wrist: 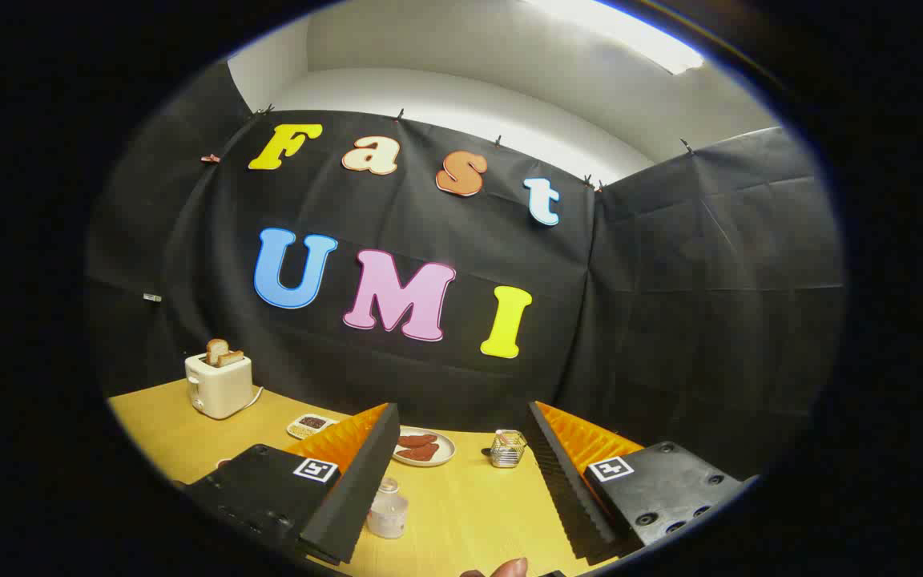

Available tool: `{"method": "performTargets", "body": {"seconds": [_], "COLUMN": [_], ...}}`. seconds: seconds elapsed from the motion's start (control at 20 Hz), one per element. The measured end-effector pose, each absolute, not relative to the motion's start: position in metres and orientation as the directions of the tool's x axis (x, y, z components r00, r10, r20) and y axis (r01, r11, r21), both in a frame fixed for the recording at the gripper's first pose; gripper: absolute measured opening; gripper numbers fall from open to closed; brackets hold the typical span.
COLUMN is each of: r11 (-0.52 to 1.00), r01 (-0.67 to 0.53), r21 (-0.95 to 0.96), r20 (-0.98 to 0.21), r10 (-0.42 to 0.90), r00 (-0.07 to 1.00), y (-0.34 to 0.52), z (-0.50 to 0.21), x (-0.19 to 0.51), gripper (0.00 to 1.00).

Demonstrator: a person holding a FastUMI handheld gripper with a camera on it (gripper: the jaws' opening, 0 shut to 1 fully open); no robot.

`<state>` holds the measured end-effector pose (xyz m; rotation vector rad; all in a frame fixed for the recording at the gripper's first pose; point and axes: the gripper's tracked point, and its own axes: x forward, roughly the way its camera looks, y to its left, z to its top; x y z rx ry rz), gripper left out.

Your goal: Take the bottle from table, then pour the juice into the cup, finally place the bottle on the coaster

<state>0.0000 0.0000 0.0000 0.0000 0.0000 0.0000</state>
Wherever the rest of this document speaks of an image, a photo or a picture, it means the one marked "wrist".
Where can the toast slice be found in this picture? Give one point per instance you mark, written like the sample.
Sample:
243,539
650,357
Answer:
231,358
215,350

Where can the black backdrop cloth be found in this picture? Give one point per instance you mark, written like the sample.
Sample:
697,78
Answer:
670,320

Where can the white divided bean dish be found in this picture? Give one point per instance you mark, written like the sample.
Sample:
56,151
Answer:
312,425

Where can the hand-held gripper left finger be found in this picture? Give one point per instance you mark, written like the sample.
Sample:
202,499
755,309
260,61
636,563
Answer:
353,489

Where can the white round plate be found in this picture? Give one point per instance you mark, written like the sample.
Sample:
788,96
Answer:
445,450

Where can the red meat slice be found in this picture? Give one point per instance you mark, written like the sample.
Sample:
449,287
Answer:
420,453
417,440

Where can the wooden table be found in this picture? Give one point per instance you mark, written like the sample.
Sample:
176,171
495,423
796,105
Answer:
469,513

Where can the cream toaster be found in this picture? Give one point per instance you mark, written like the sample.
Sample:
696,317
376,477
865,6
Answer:
219,389

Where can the clear juice bottle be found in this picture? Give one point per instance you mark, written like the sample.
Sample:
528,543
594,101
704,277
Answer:
388,514

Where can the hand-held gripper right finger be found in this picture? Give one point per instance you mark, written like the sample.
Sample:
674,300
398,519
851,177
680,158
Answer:
570,497

